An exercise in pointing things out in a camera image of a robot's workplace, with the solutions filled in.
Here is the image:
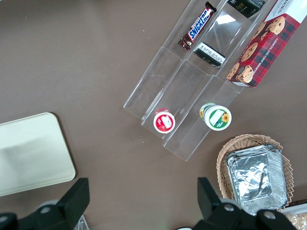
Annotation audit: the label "red tartan cookie box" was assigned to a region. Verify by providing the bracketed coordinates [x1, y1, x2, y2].
[225, 0, 307, 89]

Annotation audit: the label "green lid yogurt cup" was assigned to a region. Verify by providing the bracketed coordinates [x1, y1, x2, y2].
[199, 103, 233, 131]

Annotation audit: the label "white rectangular bin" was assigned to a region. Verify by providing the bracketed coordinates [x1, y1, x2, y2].
[277, 203, 307, 230]

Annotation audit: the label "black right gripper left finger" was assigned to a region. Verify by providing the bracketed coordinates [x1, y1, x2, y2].
[18, 177, 91, 230]

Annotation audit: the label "Snickers chocolate bar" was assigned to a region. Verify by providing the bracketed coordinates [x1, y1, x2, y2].
[177, 1, 217, 52]

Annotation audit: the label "small black carton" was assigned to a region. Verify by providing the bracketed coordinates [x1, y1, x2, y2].
[193, 42, 226, 68]
[226, 0, 267, 19]

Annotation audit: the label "cream plastic tray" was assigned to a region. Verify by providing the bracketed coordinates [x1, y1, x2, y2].
[0, 112, 77, 198]

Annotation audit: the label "clear bag of crackers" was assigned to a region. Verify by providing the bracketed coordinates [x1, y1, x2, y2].
[288, 213, 307, 230]

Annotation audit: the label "light tan wicker basket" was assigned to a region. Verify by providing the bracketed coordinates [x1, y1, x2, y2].
[216, 134, 295, 207]

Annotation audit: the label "stacked aluminium foil trays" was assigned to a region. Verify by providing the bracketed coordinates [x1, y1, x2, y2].
[225, 144, 289, 217]

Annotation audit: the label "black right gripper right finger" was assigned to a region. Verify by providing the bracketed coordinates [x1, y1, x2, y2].
[193, 177, 259, 230]

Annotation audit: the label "clear acrylic stepped stand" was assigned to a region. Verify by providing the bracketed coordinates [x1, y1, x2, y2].
[122, 0, 283, 162]

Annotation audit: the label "red lid yogurt cup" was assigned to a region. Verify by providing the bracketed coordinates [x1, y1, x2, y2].
[153, 107, 176, 133]

